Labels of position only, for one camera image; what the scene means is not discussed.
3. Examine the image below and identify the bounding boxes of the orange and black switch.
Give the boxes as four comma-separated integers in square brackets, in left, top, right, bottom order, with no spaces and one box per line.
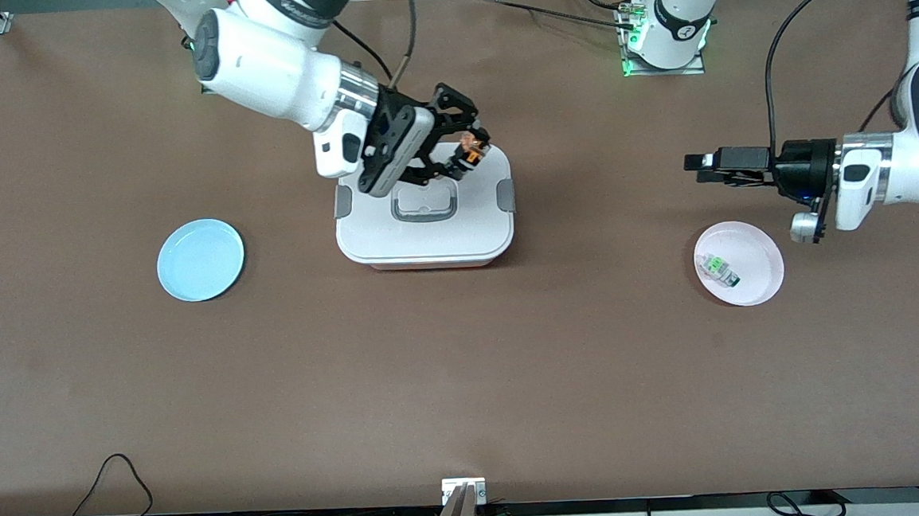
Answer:
[455,131,492,169]

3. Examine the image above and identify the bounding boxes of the white lunch box grey clips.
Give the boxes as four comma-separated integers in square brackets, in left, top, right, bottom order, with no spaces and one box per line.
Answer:
[330,139,521,276]

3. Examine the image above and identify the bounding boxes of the white plate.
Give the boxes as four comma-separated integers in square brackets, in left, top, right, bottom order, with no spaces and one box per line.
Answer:
[691,218,787,310]

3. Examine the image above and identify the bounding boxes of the light blue round plate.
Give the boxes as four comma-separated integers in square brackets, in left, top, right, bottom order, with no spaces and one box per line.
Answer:
[154,217,248,305]

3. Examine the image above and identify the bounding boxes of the green and white switch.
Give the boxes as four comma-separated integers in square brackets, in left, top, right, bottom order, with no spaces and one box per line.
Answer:
[702,252,742,290]

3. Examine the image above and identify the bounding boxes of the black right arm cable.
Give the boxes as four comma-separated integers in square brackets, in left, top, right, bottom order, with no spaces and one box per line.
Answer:
[330,0,423,91]

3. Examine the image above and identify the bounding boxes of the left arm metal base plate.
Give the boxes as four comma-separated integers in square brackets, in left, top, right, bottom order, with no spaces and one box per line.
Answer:
[616,0,707,80]

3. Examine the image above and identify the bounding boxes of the black cable across table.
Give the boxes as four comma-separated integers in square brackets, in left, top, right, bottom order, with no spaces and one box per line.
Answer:
[483,0,639,38]

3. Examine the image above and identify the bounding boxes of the white mounting bracket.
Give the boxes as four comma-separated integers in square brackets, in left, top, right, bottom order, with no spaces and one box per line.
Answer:
[441,476,488,506]

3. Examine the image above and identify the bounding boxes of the black coiled cable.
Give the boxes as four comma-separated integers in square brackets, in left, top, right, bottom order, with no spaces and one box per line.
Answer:
[765,487,848,516]

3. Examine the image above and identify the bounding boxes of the thin black looped cable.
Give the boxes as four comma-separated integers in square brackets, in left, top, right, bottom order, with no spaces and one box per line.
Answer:
[65,451,155,516]

